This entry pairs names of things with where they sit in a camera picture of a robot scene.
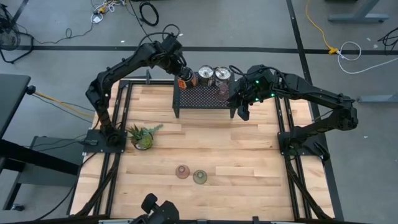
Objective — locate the grey table leg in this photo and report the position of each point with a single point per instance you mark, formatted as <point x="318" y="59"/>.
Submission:
<point x="360" y="15"/>

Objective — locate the green ribbed glass candle holder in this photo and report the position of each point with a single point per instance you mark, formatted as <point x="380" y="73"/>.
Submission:
<point x="200" y="177"/>

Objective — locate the black desk top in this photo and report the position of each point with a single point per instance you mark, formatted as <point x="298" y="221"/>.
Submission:
<point x="12" y="99"/>

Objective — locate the grey table foot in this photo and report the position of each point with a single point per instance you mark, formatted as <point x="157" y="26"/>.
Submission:
<point x="377" y="99"/>

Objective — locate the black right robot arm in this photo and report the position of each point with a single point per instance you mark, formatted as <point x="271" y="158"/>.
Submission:
<point x="311" y="88"/>

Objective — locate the potted succulent plant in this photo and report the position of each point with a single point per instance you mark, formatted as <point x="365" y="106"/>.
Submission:
<point x="143" y="141"/>

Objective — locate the black aluminium table frame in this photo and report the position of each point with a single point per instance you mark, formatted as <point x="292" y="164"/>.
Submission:
<point x="280" y="124"/>

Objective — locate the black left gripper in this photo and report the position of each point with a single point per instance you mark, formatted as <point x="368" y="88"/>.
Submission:
<point x="184" y="70"/>

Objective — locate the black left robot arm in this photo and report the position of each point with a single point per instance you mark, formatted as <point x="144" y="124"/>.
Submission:
<point x="121" y="67"/>

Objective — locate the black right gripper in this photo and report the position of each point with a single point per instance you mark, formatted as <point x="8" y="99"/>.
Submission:
<point x="245" y="93"/>

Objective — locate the orange label tin can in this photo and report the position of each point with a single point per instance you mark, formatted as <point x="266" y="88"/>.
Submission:
<point x="195" y="81"/>

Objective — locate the black desk base frame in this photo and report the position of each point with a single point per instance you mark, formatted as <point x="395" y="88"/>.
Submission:
<point x="37" y="157"/>

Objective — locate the silver tin can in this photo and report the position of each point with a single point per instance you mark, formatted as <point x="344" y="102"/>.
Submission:
<point x="223" y="74"/>
<point x="206" y="73"/>

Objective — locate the black perforated metal shelf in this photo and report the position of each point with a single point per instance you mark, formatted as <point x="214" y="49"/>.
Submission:
<point x="199" y="98"/>

